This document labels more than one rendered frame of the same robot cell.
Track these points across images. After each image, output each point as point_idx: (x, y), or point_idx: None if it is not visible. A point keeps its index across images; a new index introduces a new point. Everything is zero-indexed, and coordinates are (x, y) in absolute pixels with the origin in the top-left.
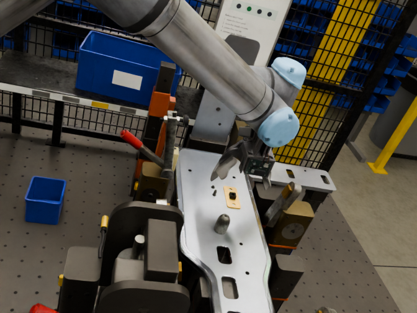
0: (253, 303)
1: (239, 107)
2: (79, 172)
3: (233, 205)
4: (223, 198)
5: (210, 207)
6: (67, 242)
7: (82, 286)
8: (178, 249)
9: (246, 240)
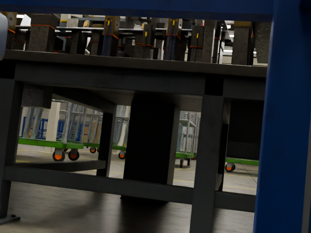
0: (133, 30)
1: None
2: None
3: (185, 32)
4: (190, 33)
5: (184, 35)
6: None
7: None
8: (163, 39)
9: (163, 30)
